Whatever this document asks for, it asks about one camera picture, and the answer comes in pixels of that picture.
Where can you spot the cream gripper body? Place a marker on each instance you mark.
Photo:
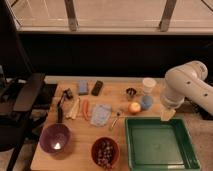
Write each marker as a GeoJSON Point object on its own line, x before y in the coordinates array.
{"type": "Point", "coordinates": [167, 114]}

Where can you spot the red yellow apple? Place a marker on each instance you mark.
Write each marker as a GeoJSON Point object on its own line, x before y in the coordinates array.
{"type": "Point", "coordinates": [134, 107]}

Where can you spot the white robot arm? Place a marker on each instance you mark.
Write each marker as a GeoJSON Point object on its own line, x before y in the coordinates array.
{"type": "Point", "coordinates": [186, 81]}

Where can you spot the blue cup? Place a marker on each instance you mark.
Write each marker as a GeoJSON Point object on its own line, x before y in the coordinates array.
{"type": "Point", "coordinates": [146, 102]}

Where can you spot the green plastic tray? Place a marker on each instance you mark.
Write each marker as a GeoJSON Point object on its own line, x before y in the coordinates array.
{"type": "Point", "coordinates": [155, 145]}

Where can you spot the white paper cup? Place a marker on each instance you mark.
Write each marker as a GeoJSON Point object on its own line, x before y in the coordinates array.
{"type": "Point", "coordinates": [148, 84]}

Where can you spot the metal spoon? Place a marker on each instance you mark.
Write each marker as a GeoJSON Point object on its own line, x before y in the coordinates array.
{"type": "Point", "coordinates": [118, 114]}

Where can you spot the light blue cloth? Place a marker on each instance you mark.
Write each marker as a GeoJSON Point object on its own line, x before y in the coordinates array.
{"type": "Point", "coordinates": [100, 115]}

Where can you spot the brown bowl with food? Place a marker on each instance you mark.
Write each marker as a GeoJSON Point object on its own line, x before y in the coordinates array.
{"type": "Point", "coordinates": [105, 153]}

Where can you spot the black remote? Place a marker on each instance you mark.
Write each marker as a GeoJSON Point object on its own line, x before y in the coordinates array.
{"type": "Point", "coordinates": [97, 88]}

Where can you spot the orange carrot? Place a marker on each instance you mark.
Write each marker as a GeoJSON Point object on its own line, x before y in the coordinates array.
{"type": "Point", "coordinates": [85, 109]}

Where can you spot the blue sponge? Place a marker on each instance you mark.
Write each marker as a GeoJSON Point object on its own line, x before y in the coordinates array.
{"type": "Point", "coordinates": [83, 87]}

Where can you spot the pale corn cob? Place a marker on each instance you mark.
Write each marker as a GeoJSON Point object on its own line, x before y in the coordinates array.
{"type": "Point", "coordinates": [72, 114]}

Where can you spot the purple bowl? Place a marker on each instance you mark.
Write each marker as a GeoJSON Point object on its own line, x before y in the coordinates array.
{"type": "Point", "coordinates": [54, 138]}

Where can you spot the black chair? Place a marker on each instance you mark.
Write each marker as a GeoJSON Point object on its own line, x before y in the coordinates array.
{"type": "Point", "coordinates": [21, 90]}

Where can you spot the black handled tool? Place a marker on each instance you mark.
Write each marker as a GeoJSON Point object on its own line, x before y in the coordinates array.
{"type": "Point", "coordinates": [67, 94]}

